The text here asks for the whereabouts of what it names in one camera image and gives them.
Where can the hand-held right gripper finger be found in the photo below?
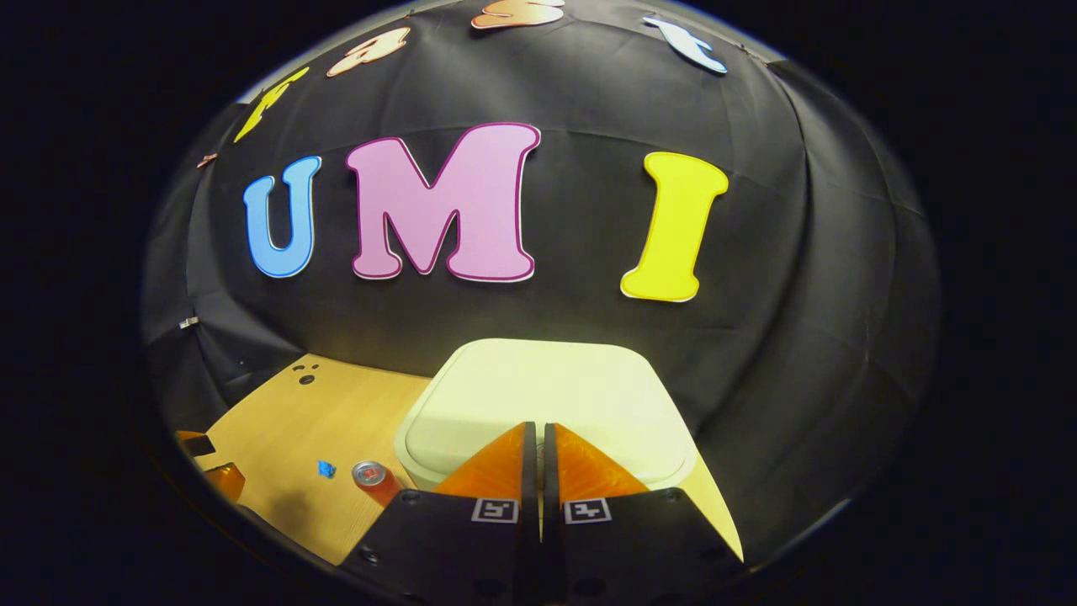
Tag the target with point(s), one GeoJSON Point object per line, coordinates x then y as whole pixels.
{"type": "Point", "coordinates": [549, 505]}
{"type": "Point", "coordinates": [530, 505]}

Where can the blue paper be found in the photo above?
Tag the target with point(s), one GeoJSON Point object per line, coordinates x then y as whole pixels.
{"type": "Point", "coordinates": [326, 469]}

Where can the wooden desktop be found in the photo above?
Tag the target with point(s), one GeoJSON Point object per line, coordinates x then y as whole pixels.
{"type": "Point", "coordinates": [286, 429]}

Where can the black backdrop cloth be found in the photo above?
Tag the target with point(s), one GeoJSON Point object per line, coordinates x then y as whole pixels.
{"type": "Point", "coordinates": [589, 320]}

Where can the orange pop can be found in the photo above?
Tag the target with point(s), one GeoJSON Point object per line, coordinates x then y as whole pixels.
{"type": "Point", "coordinates": [374, 481]}

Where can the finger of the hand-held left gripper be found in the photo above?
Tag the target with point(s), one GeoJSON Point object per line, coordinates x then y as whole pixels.
{"type": "Point", "coordinates": [195, 443]}
{"type": "Point", "coordinates": [227, 481]}

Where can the pale green desktop garbage bin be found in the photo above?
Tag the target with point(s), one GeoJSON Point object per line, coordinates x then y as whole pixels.
{"type": "Point", "coordinates": [547, 387]}

